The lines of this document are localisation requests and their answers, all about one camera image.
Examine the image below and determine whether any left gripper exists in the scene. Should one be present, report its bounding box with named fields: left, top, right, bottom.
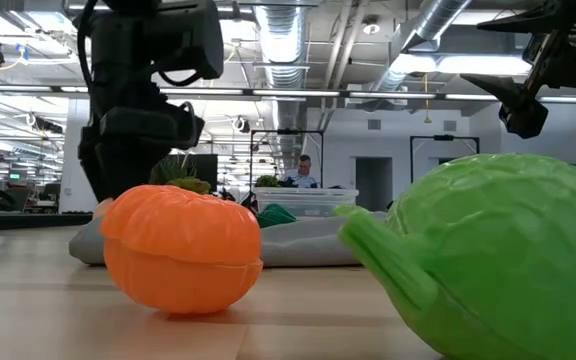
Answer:
left=78, top=79, right=169, bottom=201

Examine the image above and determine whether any orange toy tangerine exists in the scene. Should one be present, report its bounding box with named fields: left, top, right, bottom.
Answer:
left=100, top=184, right=264, bottom=315

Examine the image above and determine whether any dark green toy vegetable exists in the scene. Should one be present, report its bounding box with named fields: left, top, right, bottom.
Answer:
left=256, top=203, right=298, bottom=229

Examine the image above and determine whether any light green toy cabbage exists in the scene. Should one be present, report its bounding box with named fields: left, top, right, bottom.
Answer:
left=337, top=152, right=576, bottom=360

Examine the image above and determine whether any clear plastic tupperware container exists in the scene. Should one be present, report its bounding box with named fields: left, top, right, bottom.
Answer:
left=252, top=187, right=360, bottom=219

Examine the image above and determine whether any potted succulent plant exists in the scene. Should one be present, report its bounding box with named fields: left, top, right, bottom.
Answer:
left=148, top=154, right=213, bottom=196

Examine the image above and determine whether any black background monitor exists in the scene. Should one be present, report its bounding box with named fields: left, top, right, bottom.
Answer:
left=187, top=153, right=219, bottom=194

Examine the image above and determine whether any person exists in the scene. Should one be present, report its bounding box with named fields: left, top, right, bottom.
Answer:
left=281, top=153, right=319, bottom=190

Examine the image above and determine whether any overhead light bar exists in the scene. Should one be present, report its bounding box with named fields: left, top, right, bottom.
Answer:
left=0, top=83, right=576, bottom=104

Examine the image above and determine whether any grey door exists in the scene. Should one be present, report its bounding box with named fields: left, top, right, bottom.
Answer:
left=355, top=156, right=394, bottom=212

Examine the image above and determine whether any grey folded cloth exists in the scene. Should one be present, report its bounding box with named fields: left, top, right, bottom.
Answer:
left=68, top=209, right=389, bottom=269

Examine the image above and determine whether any black aluminium table frame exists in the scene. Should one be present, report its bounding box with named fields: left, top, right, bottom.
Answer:
left=0, top=212, right=94, bottom=231

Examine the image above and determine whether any black metal frame stand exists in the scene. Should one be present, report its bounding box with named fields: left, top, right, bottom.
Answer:
left=409, top=133, right=481, bottom=184
left=249, top=128, right=325, bottom=190

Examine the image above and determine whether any yellow hanging cord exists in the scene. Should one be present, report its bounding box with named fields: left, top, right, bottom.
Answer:
left=421, top=72, right=433, bottom=125

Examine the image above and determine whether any silver corrugated ventilation duct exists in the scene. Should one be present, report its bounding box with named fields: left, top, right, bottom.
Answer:
left=252, top=0, right=310, bottom=169

